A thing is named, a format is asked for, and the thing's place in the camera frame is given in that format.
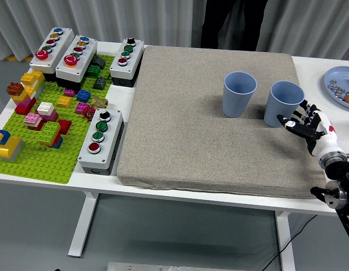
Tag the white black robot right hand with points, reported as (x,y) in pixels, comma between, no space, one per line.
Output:
(326,138)

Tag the white pink brick stack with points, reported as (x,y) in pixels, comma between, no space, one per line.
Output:
(47,111)

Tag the yellow white green brick stack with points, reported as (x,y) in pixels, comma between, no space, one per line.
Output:
(33,77)

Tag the person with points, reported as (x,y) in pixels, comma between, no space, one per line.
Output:
(233,25)

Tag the dark grey sloped brick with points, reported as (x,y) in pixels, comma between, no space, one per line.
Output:
(99,62)

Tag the light blue plate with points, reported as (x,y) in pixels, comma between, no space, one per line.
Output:
(339,74)

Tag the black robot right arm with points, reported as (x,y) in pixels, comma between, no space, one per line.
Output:
(336,169)

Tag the pink red brick stack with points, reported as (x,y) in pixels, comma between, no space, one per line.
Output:
(33,121)

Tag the dark green brick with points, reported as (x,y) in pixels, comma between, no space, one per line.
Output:
(93,71)

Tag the green studded baseplate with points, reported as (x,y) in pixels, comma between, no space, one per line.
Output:
(36,169)

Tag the blue yellow grey brick stack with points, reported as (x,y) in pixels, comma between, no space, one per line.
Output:
(9,148)

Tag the white five-button control box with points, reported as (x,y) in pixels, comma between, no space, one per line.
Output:
(88,56)
(62,42)

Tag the grey-brown padded mat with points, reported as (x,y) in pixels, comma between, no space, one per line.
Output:
(191,127)

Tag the white pleated curtain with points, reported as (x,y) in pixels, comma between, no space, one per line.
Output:
(134,17)

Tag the light blue ribbed cup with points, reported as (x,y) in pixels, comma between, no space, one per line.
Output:
(236,104)
(278,110)

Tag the white table leg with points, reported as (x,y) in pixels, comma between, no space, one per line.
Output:
(84,223)
(285,242)

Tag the brown yellow red brick tower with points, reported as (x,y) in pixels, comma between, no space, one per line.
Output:
(22,103)

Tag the flat magenta brick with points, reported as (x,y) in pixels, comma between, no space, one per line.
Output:
(69,92)

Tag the green orange blue brick stack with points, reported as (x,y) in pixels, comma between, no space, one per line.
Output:
(50,132)

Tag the square magenta brick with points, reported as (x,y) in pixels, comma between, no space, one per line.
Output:
(81,108)

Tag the white four-button control box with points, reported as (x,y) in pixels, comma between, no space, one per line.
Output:
(134,56)
(112,141)

